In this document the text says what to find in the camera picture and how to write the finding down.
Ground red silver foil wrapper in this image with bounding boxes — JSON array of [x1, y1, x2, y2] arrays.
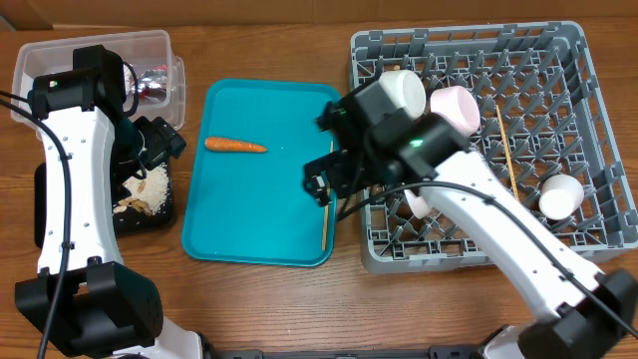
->
[[137, 65, 168, 103]]

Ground rice and peanut scraps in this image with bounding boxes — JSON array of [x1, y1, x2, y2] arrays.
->
[[113, 164, 169, 216]]

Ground white plate with scraps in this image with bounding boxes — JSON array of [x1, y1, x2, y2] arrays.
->
[[404, 189, 432, 219]]

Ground pale green bowl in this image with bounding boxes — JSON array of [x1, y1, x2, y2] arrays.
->
[[379, 70, 427, 120]]

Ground pink white bowl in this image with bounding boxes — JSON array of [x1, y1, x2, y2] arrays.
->
[[430, 86, 480, 138]]

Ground white paper cup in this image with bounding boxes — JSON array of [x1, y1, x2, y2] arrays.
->
[[538, 175, 584, 220]]

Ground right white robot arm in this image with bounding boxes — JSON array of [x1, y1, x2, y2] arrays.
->
[[303, 71, 637, 358]]

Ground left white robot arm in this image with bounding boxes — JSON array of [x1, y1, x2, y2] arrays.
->
[[15, 45, 214, 358]]

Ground grey dishwasher rack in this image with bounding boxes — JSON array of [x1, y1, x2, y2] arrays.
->
[[350, 21, 637, 262]]

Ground orange carrot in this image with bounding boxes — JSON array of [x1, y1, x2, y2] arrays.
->
[[204, 137, 267, 154]]

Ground clear plastic bin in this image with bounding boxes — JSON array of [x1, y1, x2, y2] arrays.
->
[[12, 30, 186, 130]]

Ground black plastic tray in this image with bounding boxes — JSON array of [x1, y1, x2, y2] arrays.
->
[[34, 161, 176, 248]]

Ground teal serving tray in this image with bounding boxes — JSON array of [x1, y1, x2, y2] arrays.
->
[[181, 79, 341, 267]]

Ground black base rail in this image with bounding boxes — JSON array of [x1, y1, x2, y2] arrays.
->
[[212, 345, 479, 359]]

